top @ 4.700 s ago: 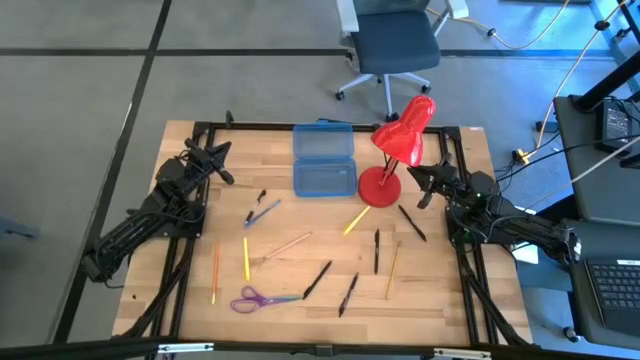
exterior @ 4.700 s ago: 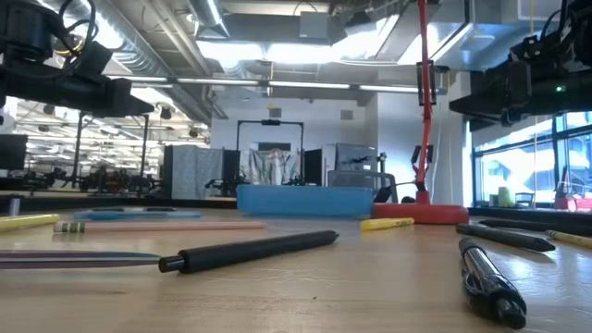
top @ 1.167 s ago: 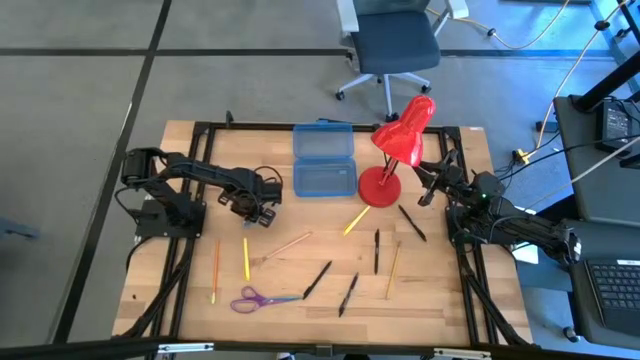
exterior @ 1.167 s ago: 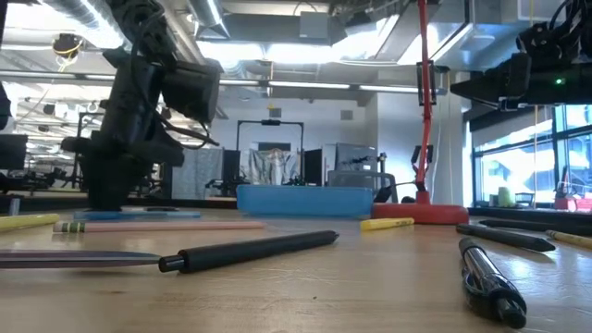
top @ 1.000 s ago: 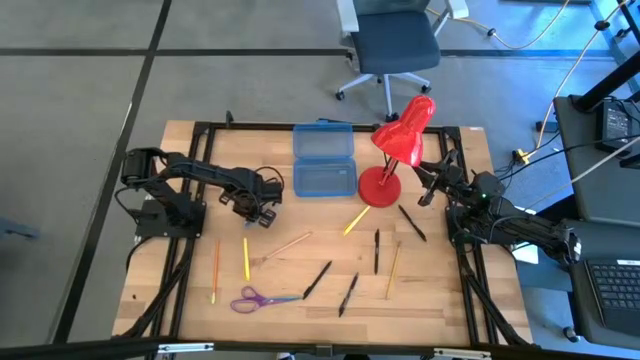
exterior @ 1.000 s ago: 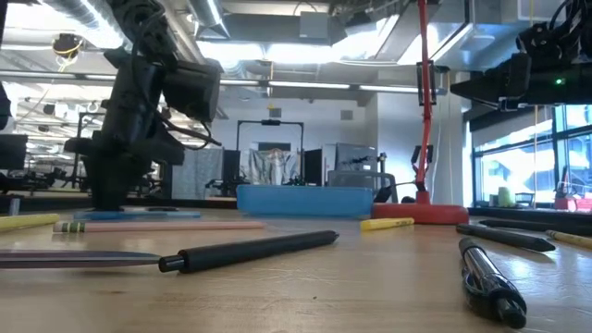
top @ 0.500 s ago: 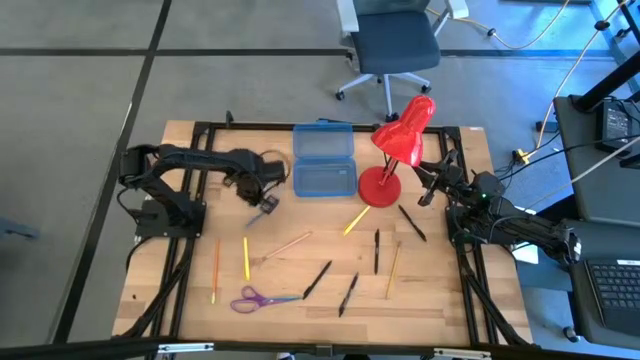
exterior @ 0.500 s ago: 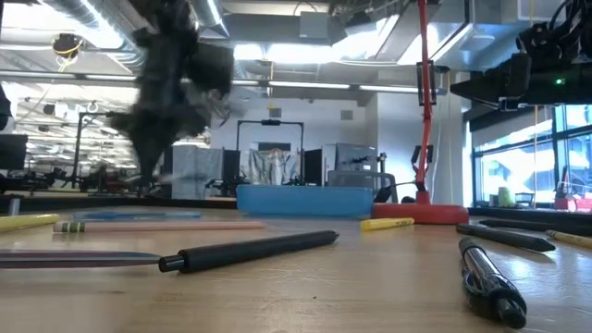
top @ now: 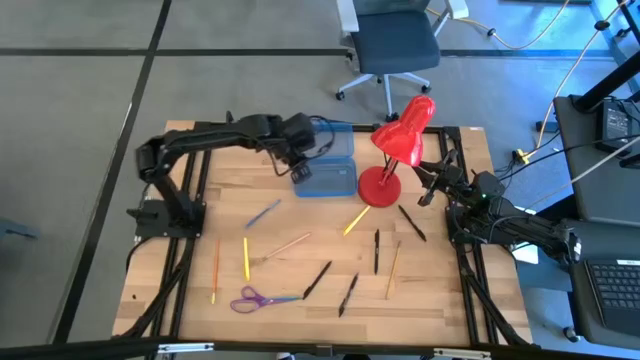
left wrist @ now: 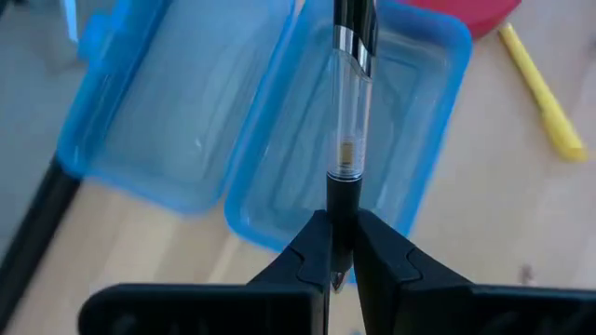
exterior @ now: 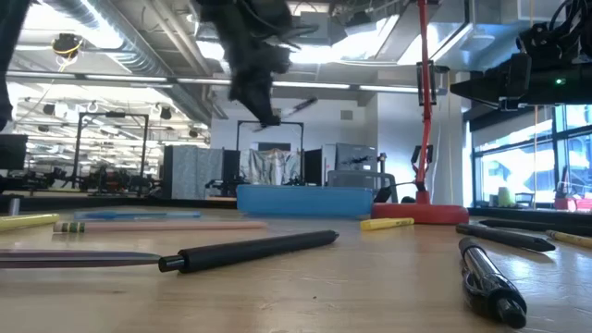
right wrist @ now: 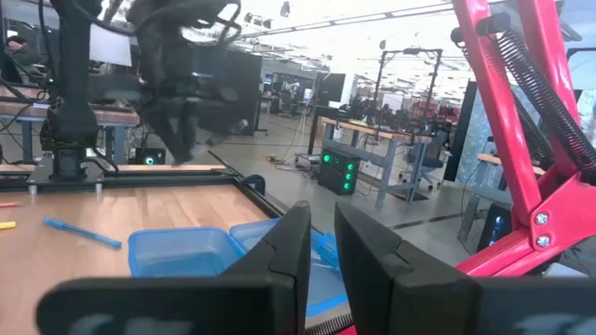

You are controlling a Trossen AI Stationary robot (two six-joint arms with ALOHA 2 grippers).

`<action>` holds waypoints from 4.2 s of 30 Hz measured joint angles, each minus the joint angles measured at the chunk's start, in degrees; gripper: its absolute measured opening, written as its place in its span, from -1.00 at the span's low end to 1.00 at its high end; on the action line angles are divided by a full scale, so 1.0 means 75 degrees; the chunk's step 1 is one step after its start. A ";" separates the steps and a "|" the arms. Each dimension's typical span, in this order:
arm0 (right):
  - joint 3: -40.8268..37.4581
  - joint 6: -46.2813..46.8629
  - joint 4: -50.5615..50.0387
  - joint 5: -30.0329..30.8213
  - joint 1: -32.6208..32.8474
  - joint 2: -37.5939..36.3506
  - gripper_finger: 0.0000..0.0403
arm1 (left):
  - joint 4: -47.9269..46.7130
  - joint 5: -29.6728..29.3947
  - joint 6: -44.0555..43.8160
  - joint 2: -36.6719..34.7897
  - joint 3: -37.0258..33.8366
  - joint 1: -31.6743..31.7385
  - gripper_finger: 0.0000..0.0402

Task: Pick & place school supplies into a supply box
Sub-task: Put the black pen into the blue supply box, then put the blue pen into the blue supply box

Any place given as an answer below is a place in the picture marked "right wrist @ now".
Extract blue plastic supply box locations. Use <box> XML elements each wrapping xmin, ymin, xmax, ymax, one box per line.
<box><xmin>128</xmin><ymin>217</ymin><xmax>349</xmax><ymax>318</ymax></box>

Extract red desk lamp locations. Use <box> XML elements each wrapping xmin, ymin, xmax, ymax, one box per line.
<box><xmin>305</xmin><ymin>0</ymin><xmax>596</xmax><ymax>335</ymax></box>

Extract person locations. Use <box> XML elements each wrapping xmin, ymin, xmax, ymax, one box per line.
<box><xmin>3</xmin><ymin>34</ymin><xmax>46</xmax><ymax>86</ymax></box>

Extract wooden desk grey frame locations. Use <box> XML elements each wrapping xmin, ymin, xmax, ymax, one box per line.
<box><xmin>0</xmin><ymin>86</ymin><xmax>142</xmax><ymax>165</ymax></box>

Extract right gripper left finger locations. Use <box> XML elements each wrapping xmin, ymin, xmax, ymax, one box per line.
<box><xmin>35</xmin><ymin>200</ymin><xmax>312</xmax><ymax>335</ymax></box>

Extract office chair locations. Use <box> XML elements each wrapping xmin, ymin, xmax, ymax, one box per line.
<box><xmin>399</xmin><ymin>132</ymin><xmax>449</xmax><ymax>192</ymax></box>

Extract black computer tower green lights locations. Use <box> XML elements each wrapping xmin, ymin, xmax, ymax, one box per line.
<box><xmin>317</xmin><ymin>147</ymin><xmax>362</xmax><ymax>197</ymax></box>

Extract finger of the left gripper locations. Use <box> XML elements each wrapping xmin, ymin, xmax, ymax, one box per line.
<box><xmin>198</xmin><ymin>109</ymin><xmax>251</xmax><ymax>146</ymax></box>
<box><xmin>152</xmin><ymin>111</ymin><xmax>202</xmax><ymax>165</ymax></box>

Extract left arm's black base plate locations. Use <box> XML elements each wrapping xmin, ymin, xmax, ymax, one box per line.
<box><xmin>26</xmin><ymin>155</ymin><xmax>118</xmax><ymax>195</ymax></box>

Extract black computer blue light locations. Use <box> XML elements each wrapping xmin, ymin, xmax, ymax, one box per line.
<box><xmin>476</xmin><ymin>201</ymin><xmax>514</xmax><ymax>253</ymax></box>

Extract black camera rig frame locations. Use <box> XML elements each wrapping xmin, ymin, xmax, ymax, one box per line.
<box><xmin>372</xmin><ymin>47</ymin><xmax>444</xmax><ymax>123</ymax></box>

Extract large black panel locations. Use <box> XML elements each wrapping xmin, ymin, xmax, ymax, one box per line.
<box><xmin>185</xmin><ymin>45</ymin><xmax>264</xmax><ymax>137</ymax></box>

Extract wooden workbench grey legs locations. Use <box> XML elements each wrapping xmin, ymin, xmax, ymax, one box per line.
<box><xmin>319</xmin><ymin>115</ymin><xmax>435</xmax><ymax>209</ymax></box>

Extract tall black divider panel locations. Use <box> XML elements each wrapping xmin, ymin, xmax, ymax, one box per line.
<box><xmin>442</xmin><ymin>80</ymin><xmax>479</xmax><ymax>183</ymax></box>

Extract small black computer teal light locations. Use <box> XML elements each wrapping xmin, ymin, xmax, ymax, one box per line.
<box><xmin>134</xmin><ymin>147</ymin><xmax>167</xmax><ymax>166</ymax></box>

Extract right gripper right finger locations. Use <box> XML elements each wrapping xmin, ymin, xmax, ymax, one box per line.
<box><xmin>333</xmin><ymin>201</ymin><xmax>596</xmax><ymax>335</ymax></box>

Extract blue pen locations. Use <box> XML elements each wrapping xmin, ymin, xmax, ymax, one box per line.
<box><xmin>42</xmin><ymin>217</ymin><xmax>124</xmax><ymax>249</ymax></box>

